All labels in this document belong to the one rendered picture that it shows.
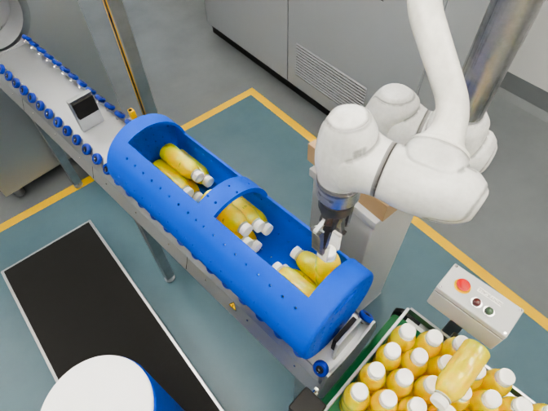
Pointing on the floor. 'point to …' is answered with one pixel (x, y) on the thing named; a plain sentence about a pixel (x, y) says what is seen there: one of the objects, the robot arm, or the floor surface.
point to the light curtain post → (130, 54)
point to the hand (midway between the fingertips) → (329, 245)
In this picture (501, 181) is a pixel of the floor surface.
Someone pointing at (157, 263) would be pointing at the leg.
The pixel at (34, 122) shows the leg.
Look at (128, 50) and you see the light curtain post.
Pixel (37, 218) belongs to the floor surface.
